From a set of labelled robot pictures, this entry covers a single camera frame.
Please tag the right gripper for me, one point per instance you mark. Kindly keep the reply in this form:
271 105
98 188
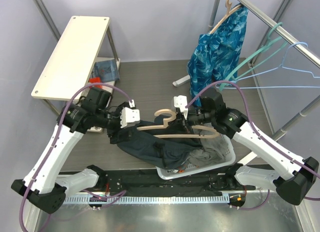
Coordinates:
180 116

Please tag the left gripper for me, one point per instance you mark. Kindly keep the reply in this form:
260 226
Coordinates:
110 131

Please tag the dark navy shorts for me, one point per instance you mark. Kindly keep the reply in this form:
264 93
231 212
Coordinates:
163 153

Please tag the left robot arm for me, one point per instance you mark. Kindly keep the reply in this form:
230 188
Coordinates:
41 186

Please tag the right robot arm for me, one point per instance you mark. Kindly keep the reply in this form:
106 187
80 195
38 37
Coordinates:
291 176

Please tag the blue floral shorts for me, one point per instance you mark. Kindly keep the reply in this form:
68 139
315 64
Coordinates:
217 54

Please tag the light blue hanger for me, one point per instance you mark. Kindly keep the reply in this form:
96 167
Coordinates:
284 67

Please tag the teal plastic hanger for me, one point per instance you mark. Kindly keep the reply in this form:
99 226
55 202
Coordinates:
269 43

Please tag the beige wooden hanger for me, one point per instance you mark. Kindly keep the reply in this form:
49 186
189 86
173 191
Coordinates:
229 11

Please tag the grey cloth in basket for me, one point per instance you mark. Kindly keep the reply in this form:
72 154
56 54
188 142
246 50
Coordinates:
213 151

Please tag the red box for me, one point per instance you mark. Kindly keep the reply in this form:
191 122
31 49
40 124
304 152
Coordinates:
95 80

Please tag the white laundry basket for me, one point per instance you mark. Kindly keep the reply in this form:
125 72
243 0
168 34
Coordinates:
192 169

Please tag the blue book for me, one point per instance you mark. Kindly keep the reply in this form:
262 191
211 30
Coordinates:
106 71

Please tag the patterned white cloth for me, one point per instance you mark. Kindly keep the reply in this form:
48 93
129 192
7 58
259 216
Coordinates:
179 169

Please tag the white side shelf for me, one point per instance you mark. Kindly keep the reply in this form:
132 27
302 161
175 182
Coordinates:
71 62

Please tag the metal clothes rack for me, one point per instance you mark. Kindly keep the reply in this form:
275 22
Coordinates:
289 39

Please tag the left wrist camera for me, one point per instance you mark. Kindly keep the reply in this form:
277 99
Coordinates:
129 115

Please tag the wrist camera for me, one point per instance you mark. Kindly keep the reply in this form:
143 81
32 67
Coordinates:
129 115
181 103

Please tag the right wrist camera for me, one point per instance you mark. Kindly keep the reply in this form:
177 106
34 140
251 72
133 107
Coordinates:
181 103

